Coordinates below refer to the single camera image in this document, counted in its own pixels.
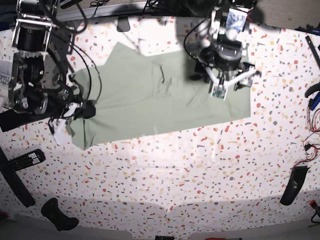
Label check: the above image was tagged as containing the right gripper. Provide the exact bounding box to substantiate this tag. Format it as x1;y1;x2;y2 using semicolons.
46;92;97;134

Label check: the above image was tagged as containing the black curved handle piece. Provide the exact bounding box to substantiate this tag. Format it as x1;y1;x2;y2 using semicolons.
280;166;310;206

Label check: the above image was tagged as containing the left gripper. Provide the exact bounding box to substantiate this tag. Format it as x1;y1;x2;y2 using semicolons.
193;53;262;91

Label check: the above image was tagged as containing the small clear plastic box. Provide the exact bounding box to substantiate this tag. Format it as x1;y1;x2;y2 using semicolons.
0;87;9;113

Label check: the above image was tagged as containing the black metal strip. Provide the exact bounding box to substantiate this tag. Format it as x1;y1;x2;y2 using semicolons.
305;35;320;68

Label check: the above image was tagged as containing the long black bar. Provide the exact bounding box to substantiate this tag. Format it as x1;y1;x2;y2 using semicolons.
0;149;36;208

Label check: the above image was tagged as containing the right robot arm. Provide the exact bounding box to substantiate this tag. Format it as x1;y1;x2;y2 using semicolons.
0;0;96;132

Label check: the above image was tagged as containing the dark camera mount base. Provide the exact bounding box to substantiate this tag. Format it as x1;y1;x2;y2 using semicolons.
116;16;131;33

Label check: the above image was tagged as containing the black TV remote control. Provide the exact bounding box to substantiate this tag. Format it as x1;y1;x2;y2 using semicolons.
8;149;46;172

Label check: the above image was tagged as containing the black game controller grip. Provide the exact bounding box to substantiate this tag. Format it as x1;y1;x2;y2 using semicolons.
41;197;80;231

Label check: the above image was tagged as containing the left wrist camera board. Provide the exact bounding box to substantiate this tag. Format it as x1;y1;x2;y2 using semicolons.
209;85;228;101

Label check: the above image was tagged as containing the light green T-shirt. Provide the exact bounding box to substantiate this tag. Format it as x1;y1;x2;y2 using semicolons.
70;43;251;150

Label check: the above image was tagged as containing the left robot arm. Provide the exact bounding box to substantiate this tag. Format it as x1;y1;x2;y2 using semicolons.
195;0;261;97

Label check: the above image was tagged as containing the red and black wire bundle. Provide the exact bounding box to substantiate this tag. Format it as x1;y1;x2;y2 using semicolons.
287;99;320;176

